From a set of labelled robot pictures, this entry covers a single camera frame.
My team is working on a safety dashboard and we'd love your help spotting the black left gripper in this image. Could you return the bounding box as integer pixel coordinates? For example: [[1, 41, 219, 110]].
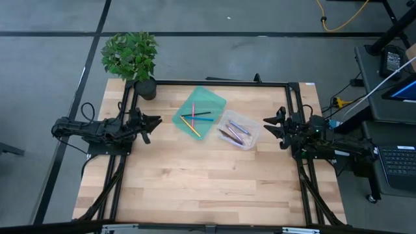
[[129, 109, 163, 144]]

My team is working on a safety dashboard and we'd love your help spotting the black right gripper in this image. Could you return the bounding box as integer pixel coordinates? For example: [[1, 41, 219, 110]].
[[263, 107, 305, 150]]

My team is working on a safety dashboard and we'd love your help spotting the yellow pencil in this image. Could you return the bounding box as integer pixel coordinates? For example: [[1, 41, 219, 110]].
[[179, 116, 202, 138]]

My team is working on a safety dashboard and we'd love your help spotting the lavender marbled pen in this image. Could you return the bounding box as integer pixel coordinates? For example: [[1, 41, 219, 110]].
[[228, 120, 252, 137]]

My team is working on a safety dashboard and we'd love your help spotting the purple translucent pen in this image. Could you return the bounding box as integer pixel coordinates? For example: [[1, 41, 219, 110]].
[[226, 124, 244, 144]]

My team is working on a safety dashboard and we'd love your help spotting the black colored pencil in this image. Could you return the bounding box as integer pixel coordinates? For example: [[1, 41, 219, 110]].
[[180, 110, 213, 118]]

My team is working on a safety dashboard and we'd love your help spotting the clear plastic bin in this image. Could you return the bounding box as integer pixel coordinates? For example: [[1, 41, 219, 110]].
[[216, 109, 261, 151]]

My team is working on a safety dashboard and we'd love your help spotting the green translucent plastic bin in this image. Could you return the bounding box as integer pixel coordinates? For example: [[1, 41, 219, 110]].
[[171, 85, 228, 141]]

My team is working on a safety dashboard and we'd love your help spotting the yellow power plug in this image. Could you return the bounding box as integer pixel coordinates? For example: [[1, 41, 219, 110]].
[[333, 97, 354, 109]]

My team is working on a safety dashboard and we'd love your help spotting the green plant in black pot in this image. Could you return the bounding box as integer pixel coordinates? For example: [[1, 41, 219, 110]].
[[100, 31, 160, 101]]

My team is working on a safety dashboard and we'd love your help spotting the black side desk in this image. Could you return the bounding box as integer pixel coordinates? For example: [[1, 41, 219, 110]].
[[353, 44, 416, 204]]

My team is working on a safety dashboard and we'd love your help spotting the black keyboard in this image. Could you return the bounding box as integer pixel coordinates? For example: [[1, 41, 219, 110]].
[[376, 145, 416, 192]]

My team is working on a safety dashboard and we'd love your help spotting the tablet with blue screen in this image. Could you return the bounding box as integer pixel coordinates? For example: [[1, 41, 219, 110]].
[[381, 73, 416, 104]]

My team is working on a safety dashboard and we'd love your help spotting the black power adapter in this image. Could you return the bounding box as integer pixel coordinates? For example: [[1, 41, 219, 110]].
[[379, 45, 406, 81]]

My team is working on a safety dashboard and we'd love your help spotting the black diagonal stand leg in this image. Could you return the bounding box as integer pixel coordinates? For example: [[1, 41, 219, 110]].
[[365, 0, 416, 57]]

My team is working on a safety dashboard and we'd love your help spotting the black table frame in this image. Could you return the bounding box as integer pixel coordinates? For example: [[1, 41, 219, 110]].
[[77, 73, 346, 228]]

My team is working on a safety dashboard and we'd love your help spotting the white cable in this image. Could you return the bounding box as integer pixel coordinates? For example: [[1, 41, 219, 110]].
[[343, 55, 416, 116]]

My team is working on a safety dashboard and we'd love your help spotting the yellow cable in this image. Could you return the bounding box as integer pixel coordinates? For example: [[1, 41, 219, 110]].
[[315, 0, 371, 33]]

